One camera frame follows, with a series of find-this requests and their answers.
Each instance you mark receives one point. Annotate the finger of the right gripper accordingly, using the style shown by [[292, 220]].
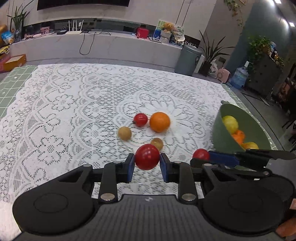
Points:
[[216, 158], [260, 158]]

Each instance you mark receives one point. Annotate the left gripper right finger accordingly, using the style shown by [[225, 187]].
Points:
[[181, 174]]

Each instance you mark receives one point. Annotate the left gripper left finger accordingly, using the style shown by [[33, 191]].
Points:
[[113, 174]]

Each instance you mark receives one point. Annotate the green yellow apple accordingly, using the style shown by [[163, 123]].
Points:
[[250, 145]]

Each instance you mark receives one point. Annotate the orange mandarin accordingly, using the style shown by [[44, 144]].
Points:
[[239, 136], [159, 122]]

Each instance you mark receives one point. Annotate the brown kiwi fruit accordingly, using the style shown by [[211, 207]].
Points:
[[158, 143], [124, 133]]

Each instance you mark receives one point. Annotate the red green apple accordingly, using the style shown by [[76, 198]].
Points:
[[230, 123]]

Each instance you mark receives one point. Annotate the green colander bowl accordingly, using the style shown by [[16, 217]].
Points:
[[223, 140]]

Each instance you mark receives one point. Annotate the orange mandarin by tomato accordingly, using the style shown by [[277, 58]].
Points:
[[159, 122]]

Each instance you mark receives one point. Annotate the red cherry tomato with stem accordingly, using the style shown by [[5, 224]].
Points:
[[140, 120]]

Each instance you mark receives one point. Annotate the white lace tablecloth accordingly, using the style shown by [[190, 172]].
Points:
[[68, 115]]

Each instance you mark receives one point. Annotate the blue water jug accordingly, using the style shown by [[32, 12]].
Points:
[[240, 76]]

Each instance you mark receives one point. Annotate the pink small heater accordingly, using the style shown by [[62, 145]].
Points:
[[223, 75]]

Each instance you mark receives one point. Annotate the dark cabinet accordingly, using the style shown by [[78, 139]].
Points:
[[263, 79]]

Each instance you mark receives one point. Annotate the white plastic bag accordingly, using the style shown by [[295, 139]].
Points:
[[213, 69]]

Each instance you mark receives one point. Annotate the grey pedal trash bin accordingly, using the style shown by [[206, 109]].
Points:
[[188, 60]]

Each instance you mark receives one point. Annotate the potted plant by bin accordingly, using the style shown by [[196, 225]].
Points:
[[211, 51]]

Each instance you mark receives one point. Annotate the leafy plant on cabinet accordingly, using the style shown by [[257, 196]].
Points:
[[258, 46]]

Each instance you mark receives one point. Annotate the white marble tv console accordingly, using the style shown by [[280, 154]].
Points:
[[113, 46]]

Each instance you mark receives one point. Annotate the green grid table mat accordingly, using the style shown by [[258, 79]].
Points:
[[11, 83]]

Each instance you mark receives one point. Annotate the teddy bear toy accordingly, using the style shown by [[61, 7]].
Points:
[[168, 27]]

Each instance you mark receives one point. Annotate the red box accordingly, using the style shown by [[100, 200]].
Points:
[[142, 33]]

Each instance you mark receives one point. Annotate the white wifi router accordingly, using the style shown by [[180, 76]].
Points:
[[76, 28]]

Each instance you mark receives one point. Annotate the orange cardboard box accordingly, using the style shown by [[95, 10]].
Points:
[[13, 62]]

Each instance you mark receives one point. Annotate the green plant in vase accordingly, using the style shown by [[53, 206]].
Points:
[[18, 17]]

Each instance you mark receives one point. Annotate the black wall television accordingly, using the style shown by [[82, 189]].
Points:
[[46, 4]]

